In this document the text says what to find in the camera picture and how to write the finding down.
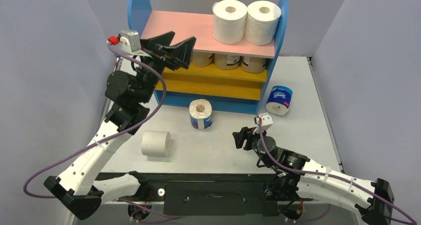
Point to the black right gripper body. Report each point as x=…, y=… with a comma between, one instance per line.
x=248, y=137

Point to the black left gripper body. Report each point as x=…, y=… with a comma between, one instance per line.
x=162, y=62

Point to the brown printed paper roll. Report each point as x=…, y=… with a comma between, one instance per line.
x=202, y=59

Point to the blue shelf with coloured boards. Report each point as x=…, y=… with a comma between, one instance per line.
x=227, y=90

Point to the white roll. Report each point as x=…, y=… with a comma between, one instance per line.
x=229, y=21
x=261, y=22
x=155, y=143

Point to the blue roll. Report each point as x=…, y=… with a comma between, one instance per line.
x=200, y=111
x=279, y=100

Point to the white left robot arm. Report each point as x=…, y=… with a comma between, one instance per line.
x=77, y=187

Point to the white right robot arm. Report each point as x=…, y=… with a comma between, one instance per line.
x=299, y=177

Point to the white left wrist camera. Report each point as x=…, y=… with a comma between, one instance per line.
x=127, y=41

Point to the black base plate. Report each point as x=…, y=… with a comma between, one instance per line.
x=189, y=194

